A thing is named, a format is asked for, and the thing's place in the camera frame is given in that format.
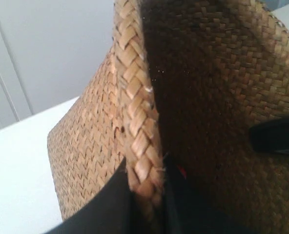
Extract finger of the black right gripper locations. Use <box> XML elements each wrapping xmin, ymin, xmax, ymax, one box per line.
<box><xmin>248</xmin><ymin>116</ymin><xmax>289</xmax><ymax>155</ymax></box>

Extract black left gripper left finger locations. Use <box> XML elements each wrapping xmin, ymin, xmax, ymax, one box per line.
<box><xmin>43</xmin><ymin>156</ymin><xmax>135</xmax><ymax>234</ymax></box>

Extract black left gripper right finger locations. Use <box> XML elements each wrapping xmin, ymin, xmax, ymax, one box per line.
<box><xmin>164</xmin><ymin>153</ymin><xmax>232</xmax><ymax>234</ymax></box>

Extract red cylindrical blocks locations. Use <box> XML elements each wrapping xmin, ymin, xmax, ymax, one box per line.
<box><xmin>178</xmin><ymin>165</ymin><xmax>186</xmax><ymax>178</ymax></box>

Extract brown woven wicker basket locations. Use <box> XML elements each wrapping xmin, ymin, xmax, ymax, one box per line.
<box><xmin>47</xmin><ymin>0</ymin><xmax>289</xmax><ymax>234</ymax></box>

